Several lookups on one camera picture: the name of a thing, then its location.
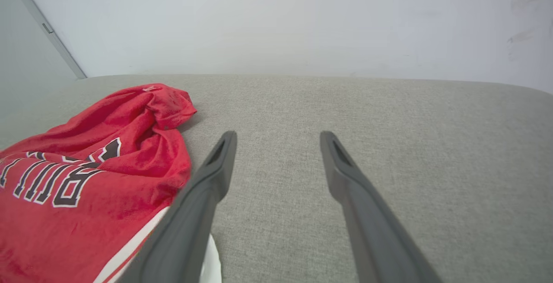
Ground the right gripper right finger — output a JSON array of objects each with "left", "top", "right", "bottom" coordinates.
[{"left": 319, "top": 130, "right": 442, "bottom": 283}]

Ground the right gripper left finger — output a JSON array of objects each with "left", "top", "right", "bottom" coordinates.
[{"left": 116, "top": 130, "right": 238, "bottom": 283}]

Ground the red and white jersey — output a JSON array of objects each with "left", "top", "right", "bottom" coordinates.
[{"left": 0, "top": 83, "right": 223, "bottom": 283}]

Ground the grey metal door frame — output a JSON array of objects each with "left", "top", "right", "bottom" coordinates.
[{"left": 8, "top": 0, "right": 88, "bottom": 79}]

